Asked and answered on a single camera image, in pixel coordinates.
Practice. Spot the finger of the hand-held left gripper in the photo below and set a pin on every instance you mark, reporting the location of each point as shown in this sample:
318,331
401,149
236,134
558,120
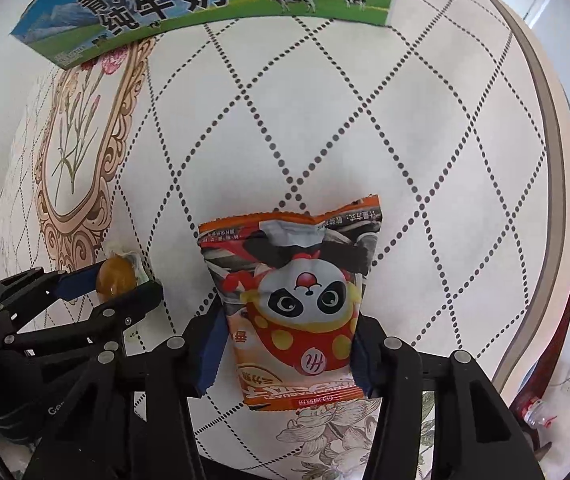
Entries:
77,285
130,305

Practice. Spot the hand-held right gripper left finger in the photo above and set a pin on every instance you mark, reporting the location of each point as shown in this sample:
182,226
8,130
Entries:
210,355

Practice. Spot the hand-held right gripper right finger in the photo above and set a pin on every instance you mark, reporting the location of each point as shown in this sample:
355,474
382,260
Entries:
362,360

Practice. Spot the orange panda snack packet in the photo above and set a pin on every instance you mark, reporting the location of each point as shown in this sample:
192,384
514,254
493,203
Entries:
305,300

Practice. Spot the printed cardboard box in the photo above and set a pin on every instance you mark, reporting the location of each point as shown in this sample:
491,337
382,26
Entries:
265,0

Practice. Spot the clear plastic bottle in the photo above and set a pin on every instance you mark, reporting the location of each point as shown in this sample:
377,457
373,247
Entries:
537,410

